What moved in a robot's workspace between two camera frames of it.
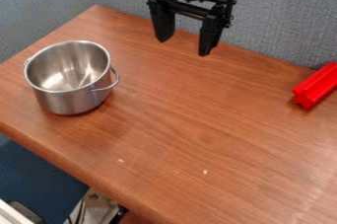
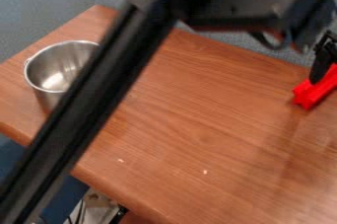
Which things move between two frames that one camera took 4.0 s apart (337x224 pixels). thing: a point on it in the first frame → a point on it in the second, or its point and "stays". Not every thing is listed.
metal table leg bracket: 96,208 stays
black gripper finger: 164,20 → 322,61
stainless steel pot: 69,76 stays
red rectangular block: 317,87 stays
